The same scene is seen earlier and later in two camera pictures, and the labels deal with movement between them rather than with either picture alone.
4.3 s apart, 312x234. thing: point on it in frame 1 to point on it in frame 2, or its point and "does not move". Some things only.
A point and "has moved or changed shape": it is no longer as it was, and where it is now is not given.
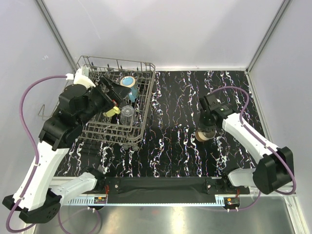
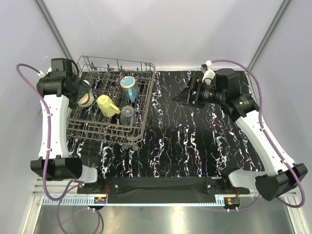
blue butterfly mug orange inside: (130, 82) does not move
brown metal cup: (203, 134) has moved or changed shape
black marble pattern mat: (169, 147) does not move
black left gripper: (120, 91) to (82, 87)
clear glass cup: (126, 117) does not move
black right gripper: (201, 125) to (197, 85)
